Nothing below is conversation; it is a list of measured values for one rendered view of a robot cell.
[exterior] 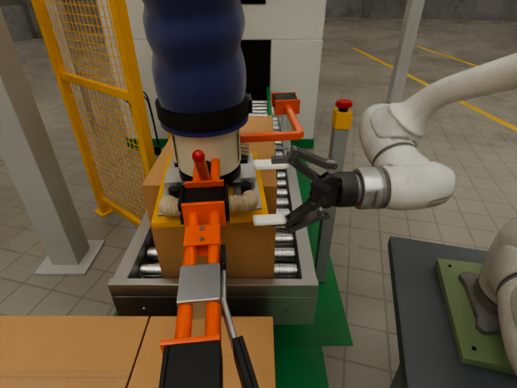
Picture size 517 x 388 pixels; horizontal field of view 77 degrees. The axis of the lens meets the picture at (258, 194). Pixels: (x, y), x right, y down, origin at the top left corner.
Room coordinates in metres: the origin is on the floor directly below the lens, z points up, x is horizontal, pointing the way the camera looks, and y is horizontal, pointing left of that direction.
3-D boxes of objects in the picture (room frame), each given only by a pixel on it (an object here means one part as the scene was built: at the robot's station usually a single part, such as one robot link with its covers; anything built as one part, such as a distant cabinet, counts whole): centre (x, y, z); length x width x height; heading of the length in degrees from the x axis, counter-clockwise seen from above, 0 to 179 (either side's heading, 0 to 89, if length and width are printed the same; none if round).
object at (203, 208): (0.55, 0.11, 1.07); 0.10 x 0.08 x 0.06; 96
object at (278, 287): (0.76, 0.15, 0.58); 0.70 x 0.03 x 0.06; 90
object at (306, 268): (1.92, -0.18, 0.50); 2.31 x 0.05 x 0.19; 0
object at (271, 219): (0.57, -0.02, 1.01); 0.07 x 0.03 x 0.01; 96
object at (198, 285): (0.34, 0.09, 1.05); 0.07 x 0.07 x 0.04; 6
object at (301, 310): (0.75, 0.15, 0.48); 0.70 x 0.03 x 0.15; 90
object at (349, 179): (0.58, -0.16, 1.08); 0.09 x 0.07 x 0.08; 96
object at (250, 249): (1.11, 0.14, 0.75); 0.60 x 0.40 x 0.40; 179
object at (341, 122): (1.33, -0.35, 0.50); 0.07 x 0.07 x 1.00; 0
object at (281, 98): (1.13, -0.09, 1.09); 0.09 x 0.08 x 0.05; 96
